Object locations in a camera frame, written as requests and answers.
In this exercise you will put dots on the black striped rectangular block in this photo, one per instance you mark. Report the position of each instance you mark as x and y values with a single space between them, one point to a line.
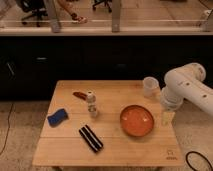
91 139

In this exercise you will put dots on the person's foot with shoe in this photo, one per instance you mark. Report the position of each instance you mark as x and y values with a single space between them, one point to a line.
78 19

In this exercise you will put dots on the red brown small object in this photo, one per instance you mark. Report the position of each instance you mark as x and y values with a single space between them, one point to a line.
80 95

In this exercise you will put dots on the wooden table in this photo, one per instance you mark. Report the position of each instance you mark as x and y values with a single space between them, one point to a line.
63 145

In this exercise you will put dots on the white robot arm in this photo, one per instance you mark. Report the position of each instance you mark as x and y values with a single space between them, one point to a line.
185 82

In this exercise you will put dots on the blue sponge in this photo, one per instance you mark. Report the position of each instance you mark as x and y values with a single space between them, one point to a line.
56 118

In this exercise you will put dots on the pale translucent gripper body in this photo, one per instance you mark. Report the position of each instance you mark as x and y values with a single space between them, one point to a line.
167 117

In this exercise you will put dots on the orange bowl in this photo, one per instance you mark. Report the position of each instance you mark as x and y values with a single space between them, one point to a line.
136 120

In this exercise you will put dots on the clear plastic bottle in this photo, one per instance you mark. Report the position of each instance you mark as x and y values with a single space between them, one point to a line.
91 101

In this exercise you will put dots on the clear plastic cup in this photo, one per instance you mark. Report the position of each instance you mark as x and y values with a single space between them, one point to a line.
150 85

